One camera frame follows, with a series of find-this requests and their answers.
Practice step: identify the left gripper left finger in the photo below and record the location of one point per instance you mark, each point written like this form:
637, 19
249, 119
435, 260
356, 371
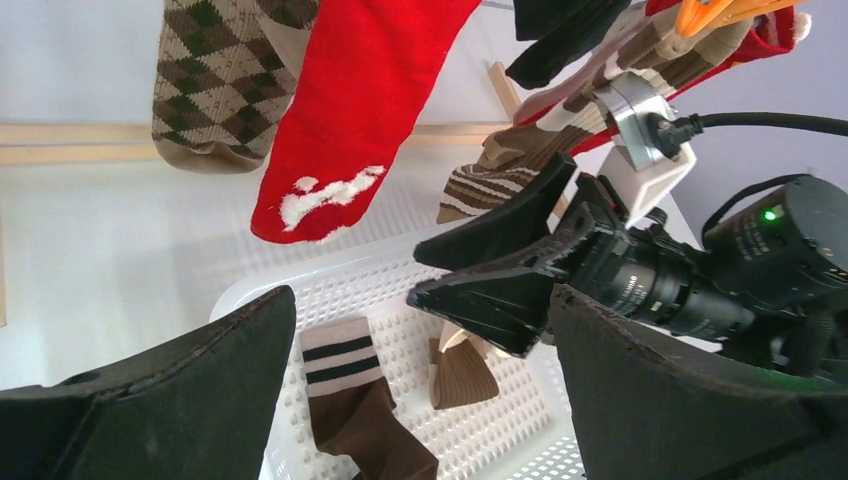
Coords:
199, 406

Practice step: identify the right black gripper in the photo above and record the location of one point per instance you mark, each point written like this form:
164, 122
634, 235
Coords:
505, 301

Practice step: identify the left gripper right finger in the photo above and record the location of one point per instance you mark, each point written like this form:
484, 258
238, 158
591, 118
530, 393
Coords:
646, 405

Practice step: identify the brown cream striped sock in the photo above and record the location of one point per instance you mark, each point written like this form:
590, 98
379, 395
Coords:
459, 374

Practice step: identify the red sock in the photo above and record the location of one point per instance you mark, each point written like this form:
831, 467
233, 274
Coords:
642, 41
368, 71

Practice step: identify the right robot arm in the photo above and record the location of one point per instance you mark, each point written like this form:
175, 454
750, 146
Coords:
769, 284

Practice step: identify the white oval clip hanger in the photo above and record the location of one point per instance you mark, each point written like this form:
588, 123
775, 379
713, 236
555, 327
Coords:
696, 15

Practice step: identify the white plastic laundry basket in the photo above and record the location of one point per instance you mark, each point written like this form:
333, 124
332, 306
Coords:
524, 433

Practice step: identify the brown white wavy sock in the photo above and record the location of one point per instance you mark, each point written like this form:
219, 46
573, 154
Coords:
477, 188

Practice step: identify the argyle brown sock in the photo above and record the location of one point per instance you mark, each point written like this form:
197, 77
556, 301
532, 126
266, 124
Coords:
226, 71

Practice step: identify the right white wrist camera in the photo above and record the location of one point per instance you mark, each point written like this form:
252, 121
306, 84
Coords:
637, 168

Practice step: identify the wooden drying rack frame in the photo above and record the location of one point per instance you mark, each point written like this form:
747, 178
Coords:
405, 191

